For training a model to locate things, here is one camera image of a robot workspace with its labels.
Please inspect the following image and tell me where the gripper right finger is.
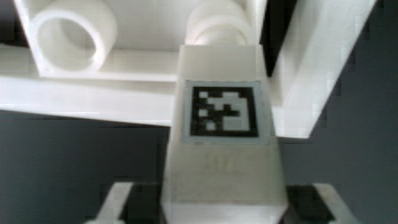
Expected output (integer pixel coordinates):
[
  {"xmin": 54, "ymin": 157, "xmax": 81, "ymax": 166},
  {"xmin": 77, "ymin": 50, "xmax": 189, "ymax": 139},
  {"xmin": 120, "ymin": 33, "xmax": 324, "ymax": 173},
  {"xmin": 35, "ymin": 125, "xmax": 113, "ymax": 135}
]
[{"xmin": 313, "ymin": 183, "xmax": 363, "ymax": 224}]

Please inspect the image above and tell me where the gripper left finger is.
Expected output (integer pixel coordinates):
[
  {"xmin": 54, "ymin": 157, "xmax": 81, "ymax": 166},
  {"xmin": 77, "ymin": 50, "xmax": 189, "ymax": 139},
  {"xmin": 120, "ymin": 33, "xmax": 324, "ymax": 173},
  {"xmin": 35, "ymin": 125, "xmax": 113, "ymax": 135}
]
[{"xmin": 86, "ymin": 182, "xmax": 134, "ymax": 224}]

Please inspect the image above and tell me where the white chair leg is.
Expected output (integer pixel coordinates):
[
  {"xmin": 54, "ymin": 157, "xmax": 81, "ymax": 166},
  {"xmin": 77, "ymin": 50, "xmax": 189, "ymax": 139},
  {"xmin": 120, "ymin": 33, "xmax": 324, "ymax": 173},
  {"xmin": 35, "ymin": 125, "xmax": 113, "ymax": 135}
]
[{"xmin": 159, "ymin": 18, "xmax": 292, "ymax": 224}]

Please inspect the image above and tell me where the white chair seat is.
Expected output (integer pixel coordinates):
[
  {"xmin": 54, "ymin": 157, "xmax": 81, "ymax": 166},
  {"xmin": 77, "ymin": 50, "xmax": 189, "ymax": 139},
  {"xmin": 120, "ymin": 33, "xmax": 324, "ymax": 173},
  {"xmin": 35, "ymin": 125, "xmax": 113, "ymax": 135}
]
[{"xmin": 0, "ymin": 0, "xmax": 273, "ymax": 128}]

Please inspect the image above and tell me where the white U-shaped fence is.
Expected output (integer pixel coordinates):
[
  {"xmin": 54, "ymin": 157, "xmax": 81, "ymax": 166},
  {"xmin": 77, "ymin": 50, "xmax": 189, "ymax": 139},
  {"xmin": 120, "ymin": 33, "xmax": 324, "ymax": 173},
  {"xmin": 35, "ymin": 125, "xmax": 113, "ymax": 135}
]
[{"xmin": 269, "ymin": 0, "xmax": 377, "ymax": 139}]

